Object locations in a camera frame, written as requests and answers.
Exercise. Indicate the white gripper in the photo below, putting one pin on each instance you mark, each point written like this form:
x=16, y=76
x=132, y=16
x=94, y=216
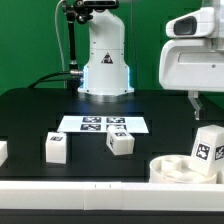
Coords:
x=193, y=58

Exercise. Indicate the white round stool seat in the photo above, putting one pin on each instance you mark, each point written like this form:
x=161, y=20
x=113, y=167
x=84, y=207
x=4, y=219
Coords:
x=175, y=169

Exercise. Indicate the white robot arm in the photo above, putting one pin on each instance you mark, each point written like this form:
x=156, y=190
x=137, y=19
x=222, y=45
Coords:
x=106, y=76

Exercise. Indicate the white marker sheet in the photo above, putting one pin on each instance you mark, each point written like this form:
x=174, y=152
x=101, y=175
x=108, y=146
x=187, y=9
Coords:
x=99, y=124

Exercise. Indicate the white right barrier wall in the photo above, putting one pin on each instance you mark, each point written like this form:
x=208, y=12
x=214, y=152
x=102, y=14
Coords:
x=220, y=177

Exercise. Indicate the white barrier wall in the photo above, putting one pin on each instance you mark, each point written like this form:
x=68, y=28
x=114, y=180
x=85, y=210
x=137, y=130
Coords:
x=220, y=177
x=3, y=152
x=111, y=196

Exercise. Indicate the black camera on mount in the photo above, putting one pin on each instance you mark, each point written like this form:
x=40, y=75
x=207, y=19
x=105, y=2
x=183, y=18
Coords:
x=101, y=4

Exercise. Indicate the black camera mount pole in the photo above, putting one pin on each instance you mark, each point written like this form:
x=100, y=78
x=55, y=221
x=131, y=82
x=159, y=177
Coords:
x=75, y=13

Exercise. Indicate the white left barrier wall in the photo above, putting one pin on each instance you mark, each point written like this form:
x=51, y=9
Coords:
x=3, y=152

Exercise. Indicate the white front barrier wall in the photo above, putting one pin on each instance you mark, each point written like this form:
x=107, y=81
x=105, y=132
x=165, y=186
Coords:
x=111, y=196

